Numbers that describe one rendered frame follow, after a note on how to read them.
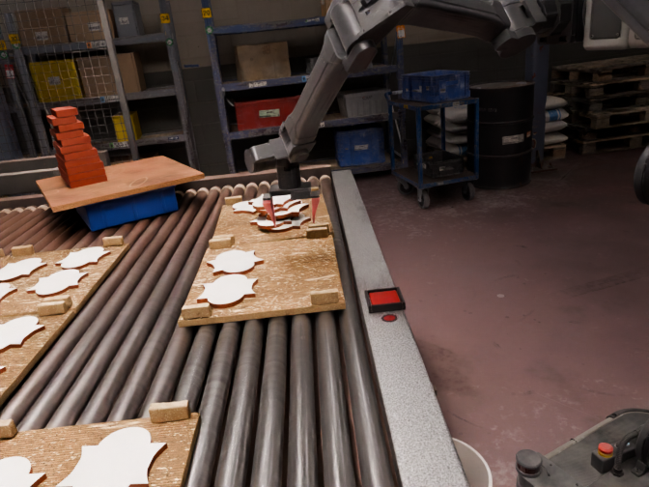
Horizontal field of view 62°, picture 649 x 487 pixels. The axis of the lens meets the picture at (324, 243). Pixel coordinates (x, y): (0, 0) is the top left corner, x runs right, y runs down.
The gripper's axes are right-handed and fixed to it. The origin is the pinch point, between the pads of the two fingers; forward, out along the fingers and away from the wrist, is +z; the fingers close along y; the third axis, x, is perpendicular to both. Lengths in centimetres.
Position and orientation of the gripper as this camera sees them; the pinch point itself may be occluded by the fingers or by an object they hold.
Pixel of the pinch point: (294, 221)
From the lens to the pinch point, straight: 136.7
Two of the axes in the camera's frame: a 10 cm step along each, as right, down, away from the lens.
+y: 10.0, -1.0, 0.0
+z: 0.9, 9.3, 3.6
